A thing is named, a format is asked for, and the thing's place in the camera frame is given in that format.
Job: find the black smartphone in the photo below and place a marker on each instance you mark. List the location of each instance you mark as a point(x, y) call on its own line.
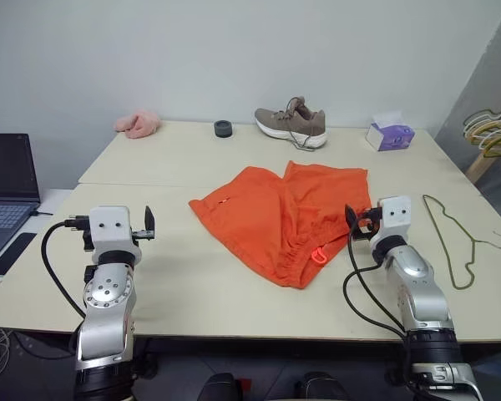
point(13, 255)

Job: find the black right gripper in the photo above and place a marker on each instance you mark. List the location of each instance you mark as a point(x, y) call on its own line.
point(369, 229)

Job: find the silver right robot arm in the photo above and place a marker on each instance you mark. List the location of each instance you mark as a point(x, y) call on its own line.
point(417, 288)

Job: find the orange shorts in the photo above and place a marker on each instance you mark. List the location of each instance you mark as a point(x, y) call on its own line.
point(254, 209)

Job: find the dark rounded shape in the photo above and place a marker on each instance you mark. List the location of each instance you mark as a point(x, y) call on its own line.
point(317, 388)
point(221, 388)

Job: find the brown sneaker white sole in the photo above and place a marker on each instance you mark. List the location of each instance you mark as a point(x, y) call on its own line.
point(292, 121)

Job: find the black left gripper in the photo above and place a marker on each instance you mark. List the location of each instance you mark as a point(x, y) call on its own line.
point(144, 235)

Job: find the purple white tissue box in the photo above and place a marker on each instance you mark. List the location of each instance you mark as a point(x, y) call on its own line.
point(394, 138)

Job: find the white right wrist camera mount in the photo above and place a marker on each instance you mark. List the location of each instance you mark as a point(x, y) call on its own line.
point(396, 221)

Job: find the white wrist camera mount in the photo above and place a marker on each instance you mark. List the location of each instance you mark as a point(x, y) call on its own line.
point(108, 234)
point(396, 221)

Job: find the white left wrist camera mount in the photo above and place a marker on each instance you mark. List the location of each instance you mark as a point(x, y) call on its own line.
point(108, 234)

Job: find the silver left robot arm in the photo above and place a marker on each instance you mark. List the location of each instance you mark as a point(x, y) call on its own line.
point(106, 292)

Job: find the pink fluffy slipper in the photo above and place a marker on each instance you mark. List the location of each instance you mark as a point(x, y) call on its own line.
point(135, 124)

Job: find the dark grey laptop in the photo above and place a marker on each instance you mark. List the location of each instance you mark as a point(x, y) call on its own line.
point(6, 184)

